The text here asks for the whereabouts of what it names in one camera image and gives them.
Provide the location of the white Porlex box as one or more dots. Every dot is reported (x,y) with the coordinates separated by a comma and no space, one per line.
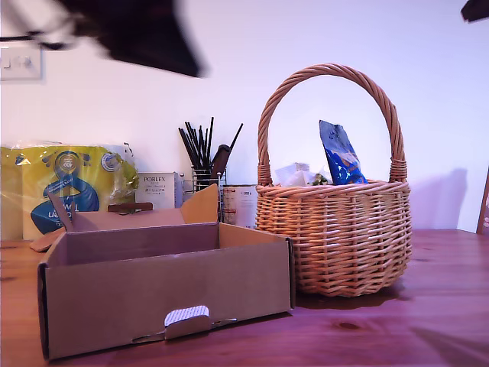
(156,187)

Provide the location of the yellow paper towel package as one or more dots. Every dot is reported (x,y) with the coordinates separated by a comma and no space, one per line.
(38,183)

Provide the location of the blue Terry's orange egg bag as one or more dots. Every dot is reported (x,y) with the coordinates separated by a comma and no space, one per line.
(342,153)

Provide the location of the white wall light switch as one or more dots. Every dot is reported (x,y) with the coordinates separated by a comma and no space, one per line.
(23,65)

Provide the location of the large white-label tin can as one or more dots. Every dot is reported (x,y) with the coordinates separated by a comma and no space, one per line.
(238,206)

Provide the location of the wooden chair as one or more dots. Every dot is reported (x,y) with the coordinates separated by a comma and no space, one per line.
(480,225)

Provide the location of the brown cardboard box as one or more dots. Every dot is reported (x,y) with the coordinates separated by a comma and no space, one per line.
(153,298)

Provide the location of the purple paw-print cloth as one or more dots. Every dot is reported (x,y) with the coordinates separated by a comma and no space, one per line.
(486,214)

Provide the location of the black chopstick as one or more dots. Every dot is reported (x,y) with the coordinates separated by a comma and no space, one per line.
(194,144)
(186,147)
(211,141)
(202,143)
(236,134)

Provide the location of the dark wooden bar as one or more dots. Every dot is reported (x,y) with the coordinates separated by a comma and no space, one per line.
(130,207)

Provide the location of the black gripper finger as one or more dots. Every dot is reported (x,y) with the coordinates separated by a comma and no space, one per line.
(160,42)
(477,9)

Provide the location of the light wooden spatula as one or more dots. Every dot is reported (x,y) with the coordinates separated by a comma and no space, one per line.
(44,242)

